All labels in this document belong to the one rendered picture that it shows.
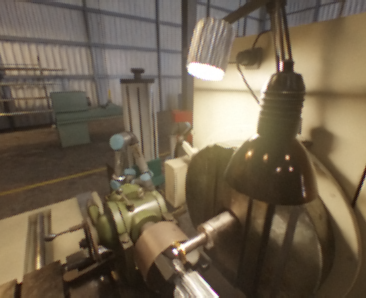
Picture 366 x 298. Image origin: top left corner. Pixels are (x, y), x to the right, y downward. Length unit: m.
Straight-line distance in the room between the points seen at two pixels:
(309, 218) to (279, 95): 0.35
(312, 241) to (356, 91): 0.36
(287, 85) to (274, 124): 0.05
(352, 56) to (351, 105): 0.10
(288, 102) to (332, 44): 0.32
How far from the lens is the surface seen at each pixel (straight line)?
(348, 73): 0.58
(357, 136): 0.58
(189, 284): 0.64
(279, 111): 0.30
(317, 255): 0.60
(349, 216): 0.61
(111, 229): 0.83
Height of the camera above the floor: 1.78
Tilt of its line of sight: 20 degrees down
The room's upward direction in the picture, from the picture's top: straight up
